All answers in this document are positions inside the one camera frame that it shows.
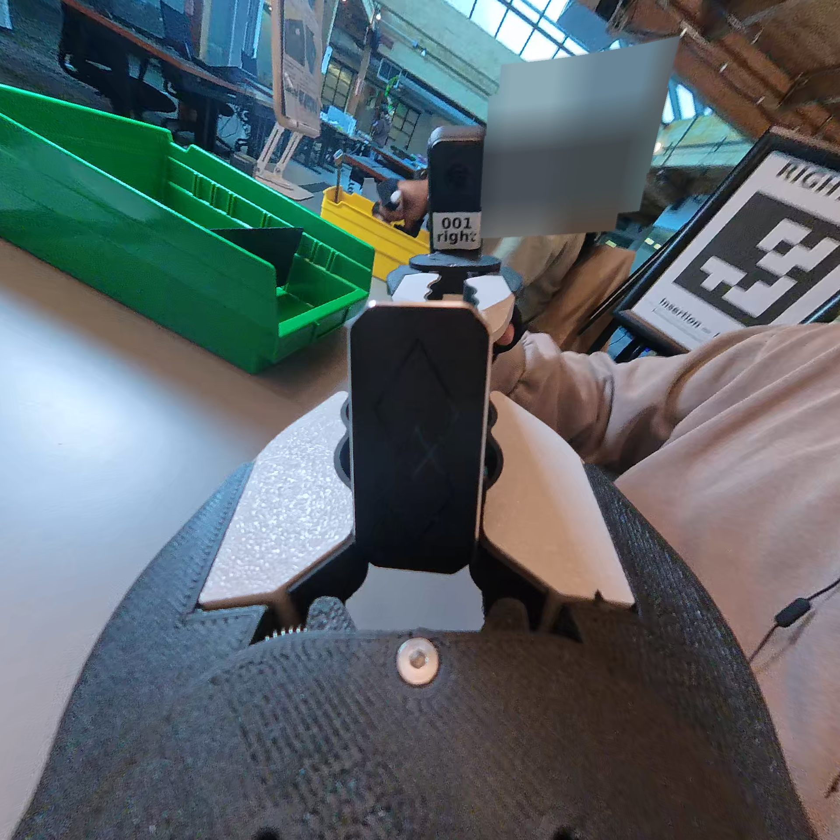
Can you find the yellow plastic bin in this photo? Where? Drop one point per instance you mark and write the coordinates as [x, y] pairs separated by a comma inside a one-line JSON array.
[[354, 223]]

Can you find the long brown desk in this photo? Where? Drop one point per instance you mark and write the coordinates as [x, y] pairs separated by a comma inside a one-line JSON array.
[[197, 65]]

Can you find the black framed marker sign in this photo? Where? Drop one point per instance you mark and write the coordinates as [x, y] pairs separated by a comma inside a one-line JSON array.
[[754, 262]]

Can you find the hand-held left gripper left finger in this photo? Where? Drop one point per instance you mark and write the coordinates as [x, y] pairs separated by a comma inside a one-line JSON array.
[[282, 512]]

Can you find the black bin divider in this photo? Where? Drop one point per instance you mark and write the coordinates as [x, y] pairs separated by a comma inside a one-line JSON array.
[[269, 253]]

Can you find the green plastic storage bin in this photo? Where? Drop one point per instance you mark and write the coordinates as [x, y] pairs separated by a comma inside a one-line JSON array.
[[131, 262]]

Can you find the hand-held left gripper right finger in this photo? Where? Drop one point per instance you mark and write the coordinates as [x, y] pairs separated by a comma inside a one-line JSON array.
[[551, 518]]

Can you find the black power bank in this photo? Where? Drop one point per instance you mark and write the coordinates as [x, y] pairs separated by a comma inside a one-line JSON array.
[[420, 426]]

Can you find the person's right forearm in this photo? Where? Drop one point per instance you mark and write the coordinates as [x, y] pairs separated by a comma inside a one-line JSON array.
[[722, 459]]

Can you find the wooden easel sign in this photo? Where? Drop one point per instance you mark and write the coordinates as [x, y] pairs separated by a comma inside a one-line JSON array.
[[298, 65]]

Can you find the black office chair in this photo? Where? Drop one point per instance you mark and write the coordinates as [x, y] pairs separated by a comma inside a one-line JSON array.
[[144, 98]]

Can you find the person's right hand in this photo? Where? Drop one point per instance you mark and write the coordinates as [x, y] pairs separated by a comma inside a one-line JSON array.
[[506, 338]]

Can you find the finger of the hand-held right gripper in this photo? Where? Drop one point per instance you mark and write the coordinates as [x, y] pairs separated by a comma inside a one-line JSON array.
[[420, 290], [495, 308]]

